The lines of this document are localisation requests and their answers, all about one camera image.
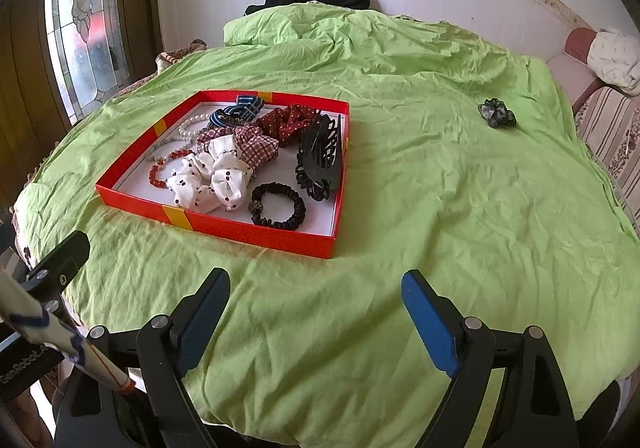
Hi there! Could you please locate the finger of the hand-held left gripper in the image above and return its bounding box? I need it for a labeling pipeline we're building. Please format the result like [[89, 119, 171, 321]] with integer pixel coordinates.
[[22, 230, 91, 301]]

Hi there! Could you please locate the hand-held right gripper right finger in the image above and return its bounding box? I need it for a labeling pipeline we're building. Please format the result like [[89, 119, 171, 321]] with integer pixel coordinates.
[[401, 269, 581, 448]]

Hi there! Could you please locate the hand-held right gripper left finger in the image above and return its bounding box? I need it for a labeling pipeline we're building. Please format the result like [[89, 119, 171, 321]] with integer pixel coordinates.
[[54, 268, 232, 448]]

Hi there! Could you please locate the red cardboard box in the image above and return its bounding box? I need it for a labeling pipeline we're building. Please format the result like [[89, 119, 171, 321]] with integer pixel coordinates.
[[95, 89, 350, 260]]

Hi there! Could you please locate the red bead bracelet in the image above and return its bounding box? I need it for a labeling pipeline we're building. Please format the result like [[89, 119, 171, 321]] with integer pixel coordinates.
[[148, 149, 196, 190]]

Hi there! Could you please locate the black scrunchie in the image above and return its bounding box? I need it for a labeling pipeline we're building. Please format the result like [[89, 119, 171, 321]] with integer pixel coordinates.
[[249, 182, 307, 231]]

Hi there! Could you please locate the white dotted scrunchie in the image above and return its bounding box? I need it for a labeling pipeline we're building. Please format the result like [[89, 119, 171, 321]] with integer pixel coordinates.
[[166, 135, 255, 215]]

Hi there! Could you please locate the red plaid scrunchie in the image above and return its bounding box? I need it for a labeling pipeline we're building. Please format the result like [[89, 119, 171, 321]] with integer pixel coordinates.
[[196, 124, 280, 169]]

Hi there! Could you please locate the white pearl bracelet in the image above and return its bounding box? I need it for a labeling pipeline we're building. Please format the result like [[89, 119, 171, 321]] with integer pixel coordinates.
[[178, 112, 213, 141]]

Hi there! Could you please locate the black hair claw clip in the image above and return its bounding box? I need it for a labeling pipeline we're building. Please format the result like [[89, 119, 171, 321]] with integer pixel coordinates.
[[295, 112, 347, 202]]

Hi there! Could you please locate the dark red dotted scrunchie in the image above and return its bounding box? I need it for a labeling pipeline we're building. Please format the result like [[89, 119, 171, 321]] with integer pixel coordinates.
[[256, 104, 323, 149]]

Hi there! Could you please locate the blue striped hair bow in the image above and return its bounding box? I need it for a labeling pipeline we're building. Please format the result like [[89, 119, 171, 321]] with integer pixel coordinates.
[[209, 96, 264, 130]]

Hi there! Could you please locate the white wrapped rod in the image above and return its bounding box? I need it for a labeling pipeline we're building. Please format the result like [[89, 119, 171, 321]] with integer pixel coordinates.
[[0, 268, 136, 394]]

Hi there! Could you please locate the green bed sheet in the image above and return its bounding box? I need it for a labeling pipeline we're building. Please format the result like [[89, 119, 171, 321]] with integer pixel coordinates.
[[15, 3, 640, 448]]

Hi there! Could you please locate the dark grey sheer scrunchie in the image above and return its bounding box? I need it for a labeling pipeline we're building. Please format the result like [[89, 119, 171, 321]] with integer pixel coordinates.
[[476, 98, 517, 129]]

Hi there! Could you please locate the wooden door with glass pane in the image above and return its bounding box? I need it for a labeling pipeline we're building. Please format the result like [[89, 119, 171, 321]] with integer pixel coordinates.
[[0, 0, 161, 209]]

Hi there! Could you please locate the striped floral sofa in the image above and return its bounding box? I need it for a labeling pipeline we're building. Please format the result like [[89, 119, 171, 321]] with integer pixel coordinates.
[[545, 27, 640, 234]]

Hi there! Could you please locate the white cloth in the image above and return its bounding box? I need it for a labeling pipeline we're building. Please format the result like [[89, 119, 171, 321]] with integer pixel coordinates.
[[586, 28, 640, 97]]

